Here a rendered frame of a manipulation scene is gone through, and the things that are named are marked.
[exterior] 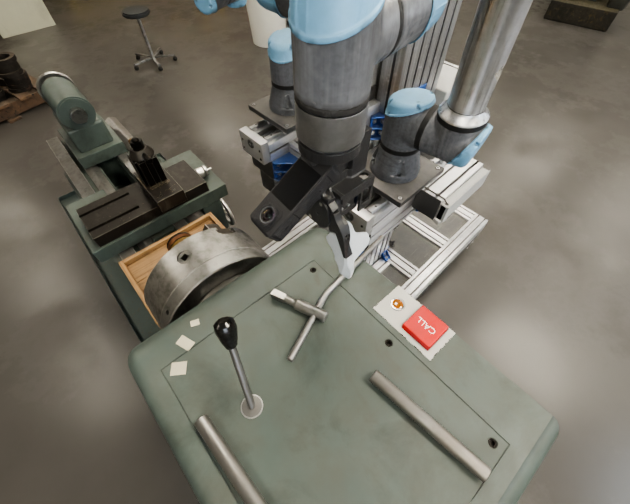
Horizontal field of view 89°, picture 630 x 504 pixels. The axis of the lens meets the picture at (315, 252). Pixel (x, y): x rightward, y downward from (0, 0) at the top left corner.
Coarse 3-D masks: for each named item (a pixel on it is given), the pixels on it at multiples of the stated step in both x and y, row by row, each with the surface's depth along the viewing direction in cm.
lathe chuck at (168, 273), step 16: (192, 240) 74; (208, 240) 74; (224, 240) 76; (240, 240) 78; (176, 256) 72; (192, 256) 71; (208, 256) 71; (160, 272) 72; (176, 272) 70; (160, 288) 71; (160, 304) 71; (160, 320) 72
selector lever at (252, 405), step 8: (232, 352) 47; (232, 360) 47; (240, 360) 48; (240, 368) 48; (240, 376) 48; (240, 384) 49; (248, 384) 50; (248, 392) 50; (248, 400) 50; (256, 400) 52; (248, 408) 51; (256, 408) 51; (248, 416) 51; (256, 416) 51
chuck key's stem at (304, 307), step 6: (276, 294) 62; (282, 294) 62; (282, 300) 61; (288, 300) 61; (294, 300) 61; (300, 300) 61; (294, 306) 60; (300, 306) 60; (306, 306) 60; (312, 306) 60; (306, 312) 60; (312, 312) 59; (318, 312) 59; (324, 312) 59; (318, 318) 59; (324, 318) 59
